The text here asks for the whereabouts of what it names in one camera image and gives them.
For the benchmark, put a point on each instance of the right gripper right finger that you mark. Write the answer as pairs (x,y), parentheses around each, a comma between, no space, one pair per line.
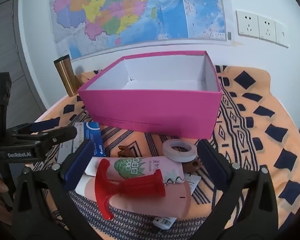
(216,165)

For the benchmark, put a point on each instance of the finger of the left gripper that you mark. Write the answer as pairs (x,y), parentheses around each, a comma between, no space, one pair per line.
(44,125)
(63,134)

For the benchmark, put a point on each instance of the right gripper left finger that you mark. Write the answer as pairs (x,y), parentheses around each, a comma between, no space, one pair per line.
(76,163)

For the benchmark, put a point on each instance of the white tape roll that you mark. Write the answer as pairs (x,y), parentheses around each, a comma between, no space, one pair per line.
(179,151)

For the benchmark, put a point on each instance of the pink green hand cream tube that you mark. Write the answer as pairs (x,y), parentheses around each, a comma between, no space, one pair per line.
(124,168)

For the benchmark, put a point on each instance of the large pink cream tube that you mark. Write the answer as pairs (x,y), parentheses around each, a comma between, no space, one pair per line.
(176,203)

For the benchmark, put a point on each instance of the red corkscrew opener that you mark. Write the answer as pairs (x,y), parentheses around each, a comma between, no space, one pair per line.
(151,185)

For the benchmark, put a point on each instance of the brown wooden object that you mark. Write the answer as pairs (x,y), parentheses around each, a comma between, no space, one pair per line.
(192,166)

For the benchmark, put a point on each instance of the brown hair clip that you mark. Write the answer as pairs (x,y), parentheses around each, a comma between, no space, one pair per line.
(125,152)

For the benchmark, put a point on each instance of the gold thermos bottle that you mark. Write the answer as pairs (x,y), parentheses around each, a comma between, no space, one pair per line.
(69,79)

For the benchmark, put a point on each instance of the grey door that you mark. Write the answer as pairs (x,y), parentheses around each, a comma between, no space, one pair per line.
(25,104)

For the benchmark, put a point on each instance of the white barcode sachet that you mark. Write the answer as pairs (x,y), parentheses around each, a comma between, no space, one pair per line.
(164,223)

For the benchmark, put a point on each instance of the pink cardboard box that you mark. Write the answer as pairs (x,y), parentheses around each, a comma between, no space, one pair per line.
(173,93)

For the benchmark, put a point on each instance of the colourful wall map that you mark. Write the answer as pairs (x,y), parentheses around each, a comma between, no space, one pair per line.
(85,27)

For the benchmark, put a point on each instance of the white wall socket panel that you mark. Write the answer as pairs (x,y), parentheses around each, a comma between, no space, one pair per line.
(256,26)

